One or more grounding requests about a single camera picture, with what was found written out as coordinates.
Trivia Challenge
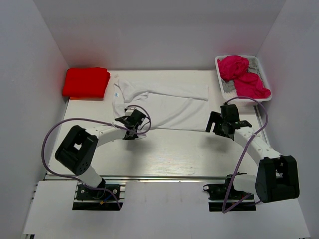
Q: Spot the white t shirt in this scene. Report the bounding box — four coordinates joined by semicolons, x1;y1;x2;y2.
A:
112;79;210;132

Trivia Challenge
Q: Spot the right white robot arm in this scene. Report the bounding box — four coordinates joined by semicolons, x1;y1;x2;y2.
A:
206;104;300;203

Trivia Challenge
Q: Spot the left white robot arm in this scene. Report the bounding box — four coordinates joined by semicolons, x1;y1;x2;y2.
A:
55;108;150;199

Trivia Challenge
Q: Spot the grey garment in basket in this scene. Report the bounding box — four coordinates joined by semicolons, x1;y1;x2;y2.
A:
221;58;258;93

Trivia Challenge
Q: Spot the magenta t shirt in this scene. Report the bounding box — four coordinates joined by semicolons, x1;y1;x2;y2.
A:
217;55;271;99

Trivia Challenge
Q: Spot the folded red t shirt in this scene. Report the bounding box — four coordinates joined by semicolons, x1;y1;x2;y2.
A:
62;67;111;99

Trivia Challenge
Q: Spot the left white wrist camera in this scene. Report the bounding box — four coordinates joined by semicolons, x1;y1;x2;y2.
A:
124;107;136;116

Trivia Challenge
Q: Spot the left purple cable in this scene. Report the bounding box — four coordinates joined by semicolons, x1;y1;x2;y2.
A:
41;105;153;210

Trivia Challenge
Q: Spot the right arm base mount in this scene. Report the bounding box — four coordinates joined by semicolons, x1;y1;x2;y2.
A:
202;174;256;212

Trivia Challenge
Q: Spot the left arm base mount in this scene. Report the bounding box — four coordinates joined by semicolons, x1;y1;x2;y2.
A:
72;183;125;211

